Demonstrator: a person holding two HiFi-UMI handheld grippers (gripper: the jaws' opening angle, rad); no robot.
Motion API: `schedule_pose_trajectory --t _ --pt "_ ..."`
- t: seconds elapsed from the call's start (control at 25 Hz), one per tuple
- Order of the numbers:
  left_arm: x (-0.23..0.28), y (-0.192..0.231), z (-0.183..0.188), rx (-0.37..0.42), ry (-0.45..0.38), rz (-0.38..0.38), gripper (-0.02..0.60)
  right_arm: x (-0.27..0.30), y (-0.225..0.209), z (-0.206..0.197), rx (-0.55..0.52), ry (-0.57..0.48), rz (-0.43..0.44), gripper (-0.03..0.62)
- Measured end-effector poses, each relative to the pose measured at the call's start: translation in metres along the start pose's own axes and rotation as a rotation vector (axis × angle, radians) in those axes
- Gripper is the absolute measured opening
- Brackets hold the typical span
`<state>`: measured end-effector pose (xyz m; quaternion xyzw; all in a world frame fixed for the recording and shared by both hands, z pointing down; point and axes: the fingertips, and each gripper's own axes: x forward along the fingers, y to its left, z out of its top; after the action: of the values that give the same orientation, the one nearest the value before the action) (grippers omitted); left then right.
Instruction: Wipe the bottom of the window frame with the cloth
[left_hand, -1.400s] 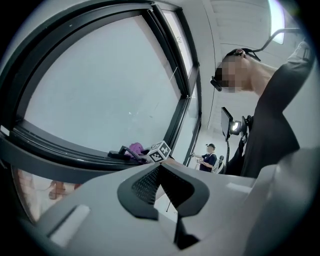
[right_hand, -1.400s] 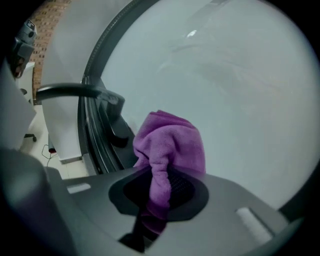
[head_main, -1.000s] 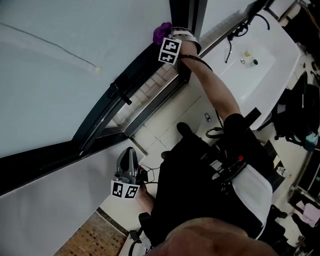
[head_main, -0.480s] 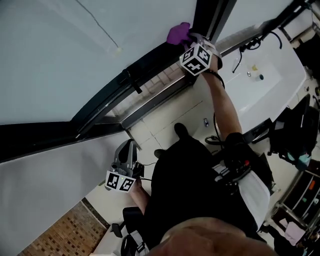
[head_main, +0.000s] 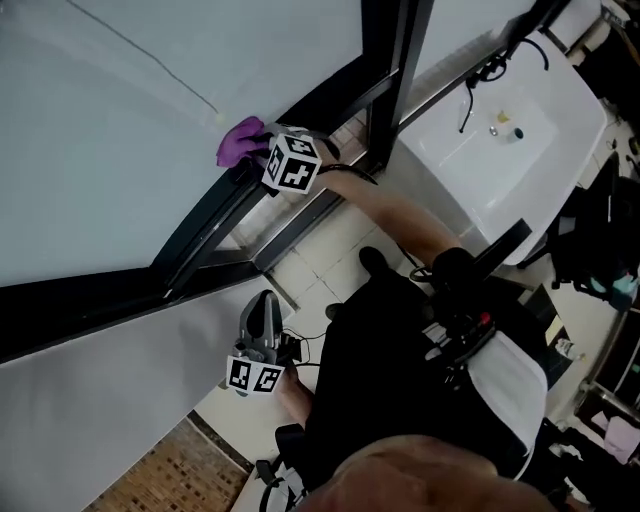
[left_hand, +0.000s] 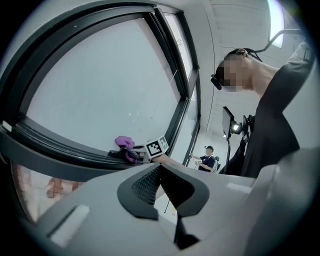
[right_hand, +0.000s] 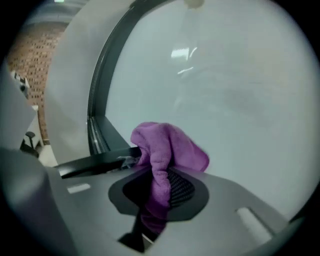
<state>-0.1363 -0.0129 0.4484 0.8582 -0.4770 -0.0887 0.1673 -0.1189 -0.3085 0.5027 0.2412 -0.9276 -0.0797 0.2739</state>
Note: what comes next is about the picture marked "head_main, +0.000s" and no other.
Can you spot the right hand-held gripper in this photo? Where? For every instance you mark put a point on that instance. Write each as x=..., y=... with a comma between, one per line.
x=292, y=165

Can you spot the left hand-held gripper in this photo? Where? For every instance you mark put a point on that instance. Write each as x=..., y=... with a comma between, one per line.
x=252, y=375

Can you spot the purple cleaning cloth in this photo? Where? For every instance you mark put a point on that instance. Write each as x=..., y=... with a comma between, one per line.
x=240, y=140

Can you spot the person's right forearm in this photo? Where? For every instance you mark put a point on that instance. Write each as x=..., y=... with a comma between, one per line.
x=390, y=210

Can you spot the person's left forearm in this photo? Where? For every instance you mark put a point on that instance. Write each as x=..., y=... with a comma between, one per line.
x=295, y=397

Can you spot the black shoe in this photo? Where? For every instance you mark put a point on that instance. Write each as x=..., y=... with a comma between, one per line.
x=334, y=311
x=372, y=260

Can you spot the black office chair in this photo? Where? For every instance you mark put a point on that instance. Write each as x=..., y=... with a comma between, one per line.
x=287, y=437

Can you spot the person's black clothing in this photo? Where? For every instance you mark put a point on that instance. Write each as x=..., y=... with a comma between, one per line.
x=380, y=375

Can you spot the white cabinet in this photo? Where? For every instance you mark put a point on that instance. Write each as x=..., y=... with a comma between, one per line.
x=250, y=492

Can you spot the frosted window pane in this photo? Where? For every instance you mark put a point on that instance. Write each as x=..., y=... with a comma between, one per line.
x=460, y=30
x=100, y=150

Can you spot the black chest harness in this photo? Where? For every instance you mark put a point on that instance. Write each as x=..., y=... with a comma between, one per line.
x=460, y=345

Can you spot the small yellow item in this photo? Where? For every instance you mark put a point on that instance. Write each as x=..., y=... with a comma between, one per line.
x=502, y=116

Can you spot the person's face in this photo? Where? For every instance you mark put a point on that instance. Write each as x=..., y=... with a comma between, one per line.
x=420, y=475

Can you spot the white fabric pouch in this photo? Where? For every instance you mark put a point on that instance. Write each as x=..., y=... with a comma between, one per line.
x=510, y=400

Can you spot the black backpack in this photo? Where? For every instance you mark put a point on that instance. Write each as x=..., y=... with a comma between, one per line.
x=595, y=225

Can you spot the teal cloth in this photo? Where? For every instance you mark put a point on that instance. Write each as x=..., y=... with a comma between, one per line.
x=620, y=287

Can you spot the metal shelf rack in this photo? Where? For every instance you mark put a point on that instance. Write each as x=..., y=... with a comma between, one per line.
x=620, y=360

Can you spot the pink cloth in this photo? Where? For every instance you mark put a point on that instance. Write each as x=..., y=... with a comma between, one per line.
x=620, y=437

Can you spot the black window frame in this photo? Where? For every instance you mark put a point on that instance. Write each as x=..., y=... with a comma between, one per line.
x=75, y=305

